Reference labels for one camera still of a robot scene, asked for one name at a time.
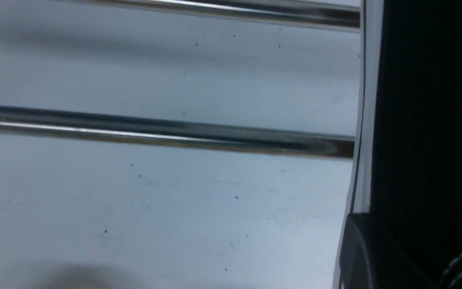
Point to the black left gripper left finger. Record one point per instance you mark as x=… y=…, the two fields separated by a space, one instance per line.
x=369 y=257

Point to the silver metal shoe rack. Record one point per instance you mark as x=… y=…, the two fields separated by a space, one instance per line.
x=112 y=128

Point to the black canvas sneaker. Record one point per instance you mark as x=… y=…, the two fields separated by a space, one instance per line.
x=407 y=166

